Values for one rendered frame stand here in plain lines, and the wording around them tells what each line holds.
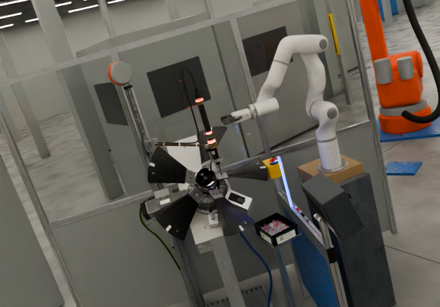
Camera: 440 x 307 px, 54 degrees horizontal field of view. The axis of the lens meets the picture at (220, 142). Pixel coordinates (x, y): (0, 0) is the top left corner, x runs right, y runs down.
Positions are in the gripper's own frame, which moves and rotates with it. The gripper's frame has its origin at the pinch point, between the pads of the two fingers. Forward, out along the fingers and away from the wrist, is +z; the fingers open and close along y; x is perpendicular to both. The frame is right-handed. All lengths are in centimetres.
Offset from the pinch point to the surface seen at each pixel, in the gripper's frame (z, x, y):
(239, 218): 8, -52, -17
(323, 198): -21, -26, -79
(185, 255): 49, -100, 57
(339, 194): -27, -25, -83
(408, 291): -87, -149, 2
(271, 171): -22, -46, 21
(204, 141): 12.8, -12.3, 18.2
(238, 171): 0.2, -30.7, -1.8
